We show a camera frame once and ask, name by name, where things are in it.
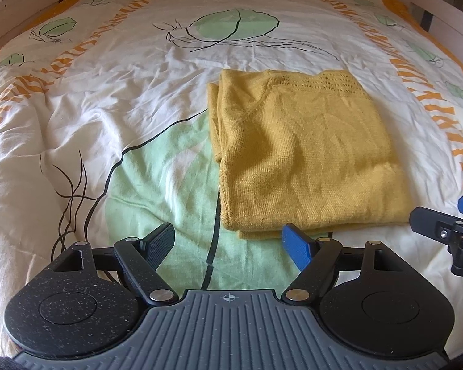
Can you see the white wooden bed frame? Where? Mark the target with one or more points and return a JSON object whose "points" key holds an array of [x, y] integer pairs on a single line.
{"points": [[7, 5]]}

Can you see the yellow knit sweater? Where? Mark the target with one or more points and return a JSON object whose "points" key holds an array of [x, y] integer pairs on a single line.
{"points": [[304, 142]]}

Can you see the white leaf printed duvet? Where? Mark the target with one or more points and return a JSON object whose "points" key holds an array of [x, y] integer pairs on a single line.
{"points": [[100, 104]]}

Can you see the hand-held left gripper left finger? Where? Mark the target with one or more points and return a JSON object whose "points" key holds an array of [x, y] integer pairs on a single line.
{"points": [[160, 243]]}

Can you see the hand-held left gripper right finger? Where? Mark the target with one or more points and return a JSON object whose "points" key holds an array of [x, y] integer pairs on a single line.
{"points": [[297, 247]]}

